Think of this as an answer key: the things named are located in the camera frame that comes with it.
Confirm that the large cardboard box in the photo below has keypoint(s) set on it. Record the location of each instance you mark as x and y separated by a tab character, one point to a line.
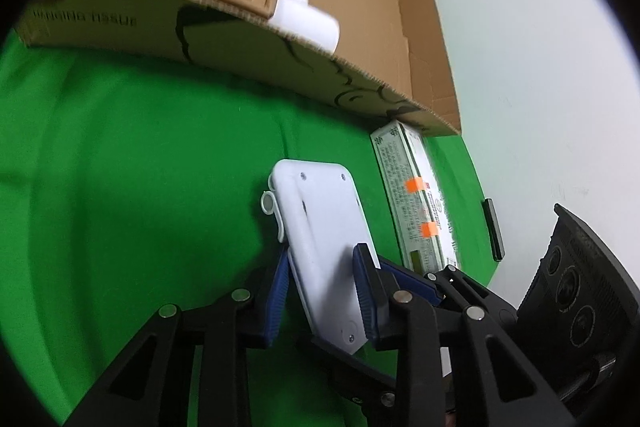
370	7

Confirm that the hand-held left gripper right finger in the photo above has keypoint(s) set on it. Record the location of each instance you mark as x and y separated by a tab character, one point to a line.
362	287

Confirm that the white plastic device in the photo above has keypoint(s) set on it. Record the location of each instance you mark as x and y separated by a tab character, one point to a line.
320	227

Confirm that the black rectangular device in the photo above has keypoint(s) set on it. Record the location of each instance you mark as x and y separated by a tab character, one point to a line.
492	229

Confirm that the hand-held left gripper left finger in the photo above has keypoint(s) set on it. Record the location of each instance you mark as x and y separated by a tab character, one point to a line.
277	302

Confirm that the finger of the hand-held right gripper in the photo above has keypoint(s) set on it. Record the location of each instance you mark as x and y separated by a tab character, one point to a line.
410	279
360	377

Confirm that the green and white carton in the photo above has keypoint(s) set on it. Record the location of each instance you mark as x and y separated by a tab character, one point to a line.
405	167

